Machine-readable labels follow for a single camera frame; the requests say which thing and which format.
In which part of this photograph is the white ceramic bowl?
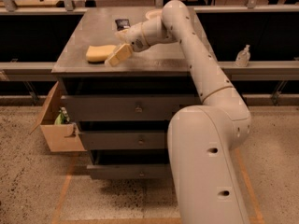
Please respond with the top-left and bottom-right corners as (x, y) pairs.
(146, 9), (162, 20)

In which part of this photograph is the grey drawer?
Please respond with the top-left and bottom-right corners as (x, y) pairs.
(87, 163), (172, 179)
(78, 131), (166, 150)
(62, 94), (200, 121)

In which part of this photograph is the yellow sponge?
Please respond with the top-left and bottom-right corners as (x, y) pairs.
(86, 45), (116, 63)

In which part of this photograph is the grey drawer cabinet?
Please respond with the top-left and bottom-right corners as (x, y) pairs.
(52, 7), (200, 165)

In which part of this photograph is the top grey drawer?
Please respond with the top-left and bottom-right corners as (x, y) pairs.
(62, 94), (200, 121)

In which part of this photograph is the cardboard box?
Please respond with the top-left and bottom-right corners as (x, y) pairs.
(30, 82), (84, 152)

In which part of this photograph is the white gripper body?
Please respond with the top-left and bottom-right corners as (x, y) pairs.
(125, 22), (150, 52)

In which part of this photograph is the clear sanitizer bottle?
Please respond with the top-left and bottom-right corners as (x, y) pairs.
(235, 45), (250, 67)

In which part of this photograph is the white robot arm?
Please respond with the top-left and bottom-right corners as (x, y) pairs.
(107, 0), (251, 224)

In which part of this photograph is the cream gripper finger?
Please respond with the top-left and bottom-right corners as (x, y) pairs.
(105, 44), (133, 67)
(115, 29), (128, 43)

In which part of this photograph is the middle grey drawer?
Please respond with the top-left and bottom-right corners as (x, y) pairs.
(78, 131), (166, 150)

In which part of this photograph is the dark snack packet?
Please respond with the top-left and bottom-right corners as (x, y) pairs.
(115, 19), (131, 31)

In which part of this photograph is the bottom grey drawer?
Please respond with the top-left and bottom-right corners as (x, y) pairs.
(87, 163), (172, 179)

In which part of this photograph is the grey metal railing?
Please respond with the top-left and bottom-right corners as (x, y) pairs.
(0, 0), (299, 107)

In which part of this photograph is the green item in box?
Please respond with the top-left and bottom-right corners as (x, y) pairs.
(54, 107), (70, 125)

